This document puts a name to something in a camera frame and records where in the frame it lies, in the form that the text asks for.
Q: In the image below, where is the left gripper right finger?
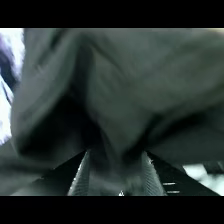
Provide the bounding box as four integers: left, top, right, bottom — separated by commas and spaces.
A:
142, 150, 219, 197

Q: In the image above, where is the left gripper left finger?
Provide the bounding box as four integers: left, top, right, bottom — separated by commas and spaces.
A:
31, 149, 92, 197

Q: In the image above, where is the dark grey garment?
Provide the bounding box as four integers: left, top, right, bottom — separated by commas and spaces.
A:
0, 28, 224, 197

